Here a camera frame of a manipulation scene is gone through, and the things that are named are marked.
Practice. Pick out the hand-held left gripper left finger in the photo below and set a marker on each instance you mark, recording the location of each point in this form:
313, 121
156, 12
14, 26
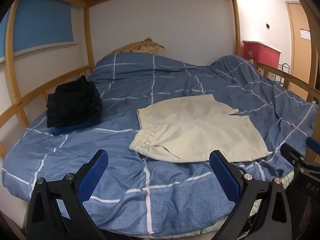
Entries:
93, 177

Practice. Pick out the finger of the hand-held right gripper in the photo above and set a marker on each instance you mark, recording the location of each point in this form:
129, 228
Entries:
313, 146
290, 153

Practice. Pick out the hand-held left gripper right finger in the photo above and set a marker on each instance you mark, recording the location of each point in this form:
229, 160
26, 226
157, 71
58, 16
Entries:
225, 177

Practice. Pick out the cream pants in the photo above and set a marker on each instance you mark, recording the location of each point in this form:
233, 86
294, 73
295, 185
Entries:
195, 130

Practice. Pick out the black folded clothes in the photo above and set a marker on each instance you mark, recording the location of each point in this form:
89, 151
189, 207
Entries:
75, 102

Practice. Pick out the blue checked duvet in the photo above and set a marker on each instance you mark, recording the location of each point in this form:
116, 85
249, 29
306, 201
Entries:
125, 92

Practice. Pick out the wooden door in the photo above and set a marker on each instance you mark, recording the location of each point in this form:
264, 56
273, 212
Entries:
300, 45

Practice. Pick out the red storage bin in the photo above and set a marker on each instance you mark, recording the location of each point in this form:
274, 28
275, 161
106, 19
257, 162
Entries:
262, 53

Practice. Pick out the paper notice on door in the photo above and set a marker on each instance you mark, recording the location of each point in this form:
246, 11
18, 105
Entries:
305, 33

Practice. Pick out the tan patterned pillow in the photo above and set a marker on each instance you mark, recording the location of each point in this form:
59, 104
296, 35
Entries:
140, 47

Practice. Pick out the blue window blind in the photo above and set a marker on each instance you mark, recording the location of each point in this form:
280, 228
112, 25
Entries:
42, 22

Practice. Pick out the wooden bunk bed frame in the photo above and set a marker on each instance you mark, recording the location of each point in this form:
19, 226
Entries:
87, 30

